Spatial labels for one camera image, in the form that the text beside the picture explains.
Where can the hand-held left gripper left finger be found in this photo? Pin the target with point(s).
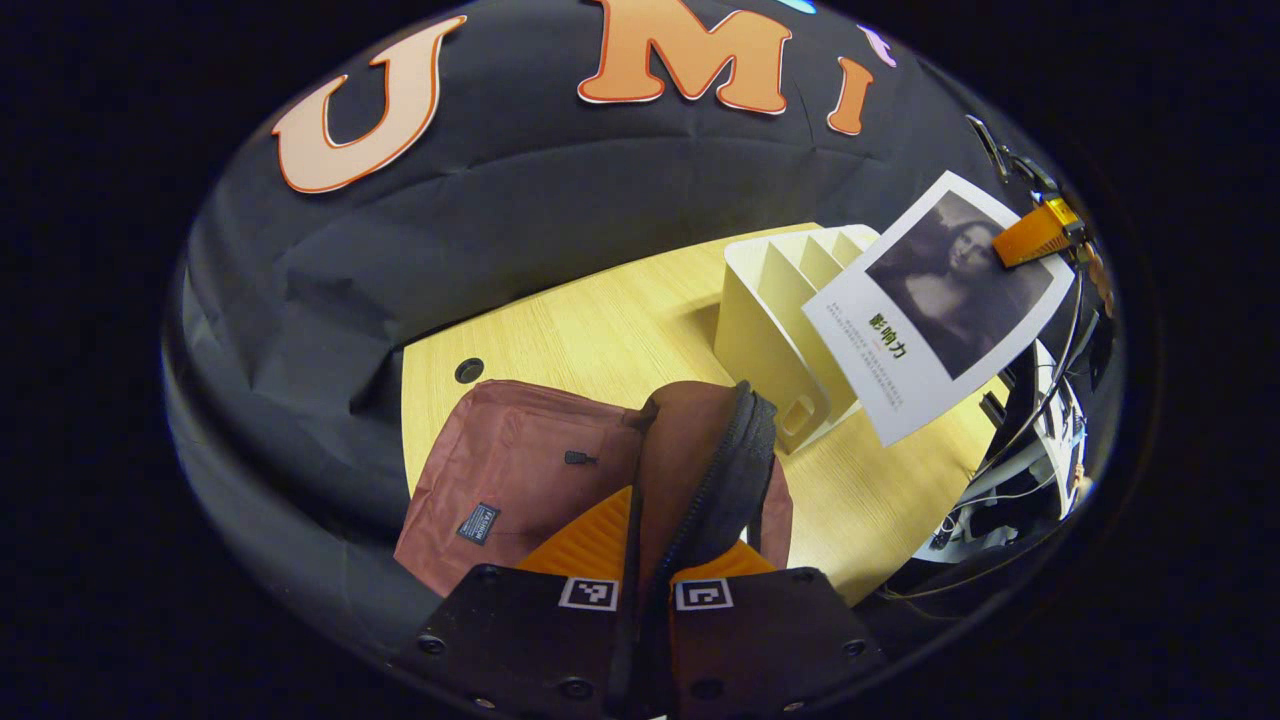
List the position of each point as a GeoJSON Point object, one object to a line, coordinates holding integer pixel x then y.
{"type": "Point", "coordinates": [632, 540]}

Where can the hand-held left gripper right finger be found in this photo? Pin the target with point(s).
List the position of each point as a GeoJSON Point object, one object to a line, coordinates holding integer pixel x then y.
{"type": "Point", "coordinates": [770, 640]}

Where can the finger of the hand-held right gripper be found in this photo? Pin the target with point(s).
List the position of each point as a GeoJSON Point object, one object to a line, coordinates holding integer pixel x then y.
{"type": "Point", "coordinates": [1035, 235]}

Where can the maroon schoolbag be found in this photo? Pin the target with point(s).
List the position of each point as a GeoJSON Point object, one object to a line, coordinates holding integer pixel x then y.
{"type": "Point", "coordinates": [520, 470]}

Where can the white portrait cover book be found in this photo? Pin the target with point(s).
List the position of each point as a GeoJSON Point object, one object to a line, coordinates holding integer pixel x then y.
{"type": "Point", "coordinates": [900, 350]}

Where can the cream plastic bookshelf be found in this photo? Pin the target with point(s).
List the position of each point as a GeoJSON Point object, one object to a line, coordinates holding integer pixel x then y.
{"type": "Point", "coordinates": [760, 340]}

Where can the black backdrop cloth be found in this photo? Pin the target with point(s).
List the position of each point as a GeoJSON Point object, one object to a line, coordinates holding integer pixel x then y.
{"type": "Point", "coordinates": [560, 200]}

